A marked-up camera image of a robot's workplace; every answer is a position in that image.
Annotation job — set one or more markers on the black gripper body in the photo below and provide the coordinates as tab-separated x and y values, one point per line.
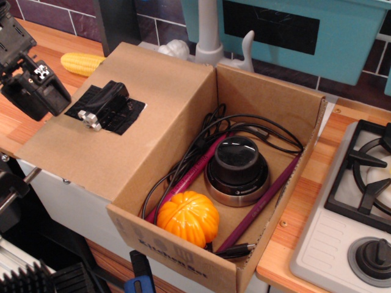
15	40

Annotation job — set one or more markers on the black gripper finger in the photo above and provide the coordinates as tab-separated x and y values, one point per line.
51	92
28	94

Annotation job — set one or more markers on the black taped flap handle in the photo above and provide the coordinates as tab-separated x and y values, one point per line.
110	108

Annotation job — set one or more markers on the brown cardboard box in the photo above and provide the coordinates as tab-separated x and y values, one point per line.
178	95

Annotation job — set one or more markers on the yellow toy corn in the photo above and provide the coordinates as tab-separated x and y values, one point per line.
81	63

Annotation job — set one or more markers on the black clamp at left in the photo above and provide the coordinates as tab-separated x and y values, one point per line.
19	202

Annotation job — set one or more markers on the white toy garlic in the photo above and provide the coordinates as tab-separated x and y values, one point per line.
175	48

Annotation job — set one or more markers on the grey faucet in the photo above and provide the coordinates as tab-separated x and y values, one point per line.
209	49

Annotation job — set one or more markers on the pink pencil left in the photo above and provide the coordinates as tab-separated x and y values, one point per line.
183	183

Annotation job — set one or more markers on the orange toy pumpkin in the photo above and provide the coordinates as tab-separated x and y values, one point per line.
190	216

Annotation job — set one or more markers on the black silver 3D mouse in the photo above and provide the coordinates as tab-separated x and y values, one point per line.
237	175

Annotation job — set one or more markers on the blue black clamp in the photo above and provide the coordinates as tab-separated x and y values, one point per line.
142	282

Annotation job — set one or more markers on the purple pencil right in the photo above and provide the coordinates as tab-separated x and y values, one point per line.
259	206

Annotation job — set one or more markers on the teal hanging bin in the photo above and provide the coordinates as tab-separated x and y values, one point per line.
330	39

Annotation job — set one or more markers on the toy gas stove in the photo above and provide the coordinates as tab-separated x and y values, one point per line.
354	202

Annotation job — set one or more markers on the black stove knob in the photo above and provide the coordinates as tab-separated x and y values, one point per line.
369	259

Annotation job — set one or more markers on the metal drawer handle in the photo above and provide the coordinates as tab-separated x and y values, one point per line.
64	181

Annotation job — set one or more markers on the dark vertical post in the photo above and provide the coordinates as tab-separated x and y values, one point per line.
117	22

